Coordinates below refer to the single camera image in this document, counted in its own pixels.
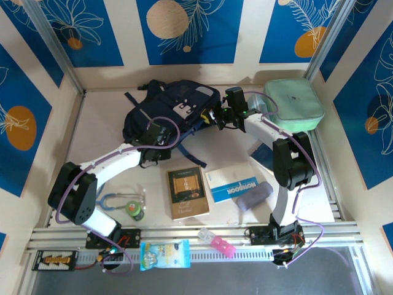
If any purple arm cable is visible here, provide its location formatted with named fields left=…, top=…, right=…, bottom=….
left=242, top=90, right=326, bottom=268
left=54, top=116, right=181, bottom=276

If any black controller board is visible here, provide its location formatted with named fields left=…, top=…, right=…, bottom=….
left=271, top=247, right=303, bottom=270

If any blue stethoscope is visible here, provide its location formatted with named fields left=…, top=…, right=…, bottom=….
left=95, top=184, right=147, bottom=213

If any blue wet wipes packet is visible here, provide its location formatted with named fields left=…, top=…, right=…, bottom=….
left=139, top=239, right=192, bottom=272

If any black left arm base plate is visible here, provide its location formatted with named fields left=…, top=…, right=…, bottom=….
left=85, top=227, right=142, bottom=250

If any grey slotted cable duct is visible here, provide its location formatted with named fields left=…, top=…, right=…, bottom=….
left=76, top=248, right=274, bottom=262

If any pink pill box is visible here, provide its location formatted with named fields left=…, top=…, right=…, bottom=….
left=210, top=235, right=237, bottom=258

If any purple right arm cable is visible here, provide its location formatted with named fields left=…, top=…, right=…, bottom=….
left=242, top=90, right=326, bottom=268

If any navy blue backpack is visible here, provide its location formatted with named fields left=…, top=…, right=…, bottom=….
left=122, top=79, right=222, bottom=169

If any dark blue book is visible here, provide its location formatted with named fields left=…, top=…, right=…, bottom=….
left=249, top=143, right=276, bottom=173

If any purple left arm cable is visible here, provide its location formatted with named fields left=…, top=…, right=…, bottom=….
left=54, top=116, right=181, bottom=276

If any aluminium frame rail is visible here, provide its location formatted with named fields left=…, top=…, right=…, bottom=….
left=26, top=221, right=363, bottom=256

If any blue white notebook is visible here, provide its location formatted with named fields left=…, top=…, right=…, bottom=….
left=204, top=167, right=262, bottom=204

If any dark brown covered book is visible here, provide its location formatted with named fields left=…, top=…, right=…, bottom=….
left=167, top=165, right=211, bottom=221

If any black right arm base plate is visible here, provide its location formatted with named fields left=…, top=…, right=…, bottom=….
left=249, top=226, right=306, bottom=246

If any small green bottle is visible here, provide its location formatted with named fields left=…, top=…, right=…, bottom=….
left=125, top=200, right=146, bottom=222

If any aluminium corner post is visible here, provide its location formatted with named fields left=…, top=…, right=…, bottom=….
left=303, top=0, right=359, bottom=81
left=23, top=0, right=87, bottom=96

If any black orange power board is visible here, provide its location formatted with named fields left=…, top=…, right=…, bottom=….
left=31, top=250, right=79, bottom=272

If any mint green square case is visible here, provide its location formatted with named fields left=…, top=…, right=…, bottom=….
left=263, top=77, right=325, bottom=133

